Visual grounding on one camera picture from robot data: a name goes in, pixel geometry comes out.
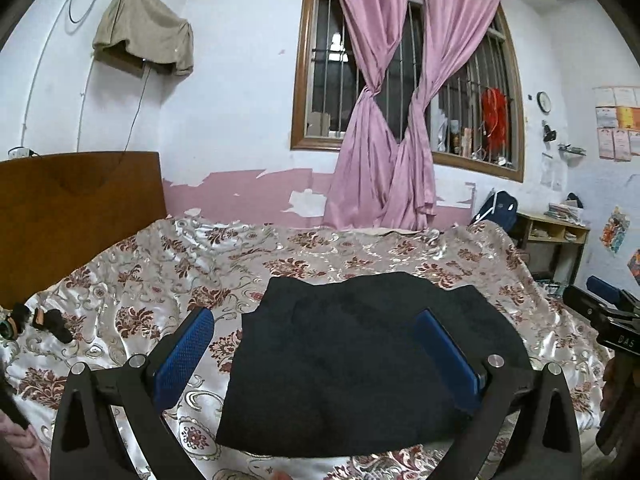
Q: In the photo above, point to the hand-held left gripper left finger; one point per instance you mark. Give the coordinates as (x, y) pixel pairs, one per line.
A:
(182, 355)

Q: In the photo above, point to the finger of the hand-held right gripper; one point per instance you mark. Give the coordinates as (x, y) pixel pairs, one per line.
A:
(605, 287)
(585, 302)

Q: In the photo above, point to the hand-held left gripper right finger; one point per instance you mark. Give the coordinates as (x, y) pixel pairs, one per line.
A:
(450, 355)

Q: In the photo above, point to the black garment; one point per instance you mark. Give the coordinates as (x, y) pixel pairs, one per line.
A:
(340, 360)

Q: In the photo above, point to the wooden shelf desk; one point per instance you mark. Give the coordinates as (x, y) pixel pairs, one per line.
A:
(552, 220)

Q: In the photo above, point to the stack of books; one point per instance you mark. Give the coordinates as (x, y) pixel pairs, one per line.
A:
(562, 212)

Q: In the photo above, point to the floral satin bedspread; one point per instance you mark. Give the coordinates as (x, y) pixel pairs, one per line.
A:
(150, 270)

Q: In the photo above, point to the dark blue backpack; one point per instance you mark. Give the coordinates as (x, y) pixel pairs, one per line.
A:
(500, 207)

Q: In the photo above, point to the brown black small object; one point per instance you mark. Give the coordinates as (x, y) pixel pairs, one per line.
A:
(50, 320)

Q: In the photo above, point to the black round gadget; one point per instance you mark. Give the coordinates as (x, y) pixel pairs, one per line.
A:
(17, 320)

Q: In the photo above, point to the wooden headboard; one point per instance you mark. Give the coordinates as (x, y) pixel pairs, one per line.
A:
(75, 220)

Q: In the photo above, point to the pink curtain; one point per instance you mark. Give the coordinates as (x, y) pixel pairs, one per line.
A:
(415, 170)
(360, 160)

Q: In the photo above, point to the red hanging item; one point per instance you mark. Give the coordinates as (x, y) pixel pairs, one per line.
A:
(495, 115)

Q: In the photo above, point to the dark bottle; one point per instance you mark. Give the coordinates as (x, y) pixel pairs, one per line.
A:
(455, 137)

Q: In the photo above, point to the cardboard box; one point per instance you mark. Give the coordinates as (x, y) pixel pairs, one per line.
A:
(318, 122)

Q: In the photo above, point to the wooden framed barred window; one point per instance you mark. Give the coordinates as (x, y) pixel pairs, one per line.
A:
(300, 85)

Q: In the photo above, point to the colourful wall poster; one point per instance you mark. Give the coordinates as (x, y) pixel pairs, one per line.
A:
(615, 230)
(635, 262)

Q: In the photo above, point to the small wall shelf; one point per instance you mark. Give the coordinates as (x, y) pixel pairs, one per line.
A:
(572, 150)

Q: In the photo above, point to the group of wall certificates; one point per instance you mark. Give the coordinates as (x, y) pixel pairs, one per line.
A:
(617, 125)

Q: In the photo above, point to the round wall clock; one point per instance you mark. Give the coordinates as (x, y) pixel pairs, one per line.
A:
(544, 102)

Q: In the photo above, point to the wall power socket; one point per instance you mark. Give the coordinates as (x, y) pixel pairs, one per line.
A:
(20, 151)

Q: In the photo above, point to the cloth-covered wall box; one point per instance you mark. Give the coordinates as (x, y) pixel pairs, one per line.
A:
(140, 25)

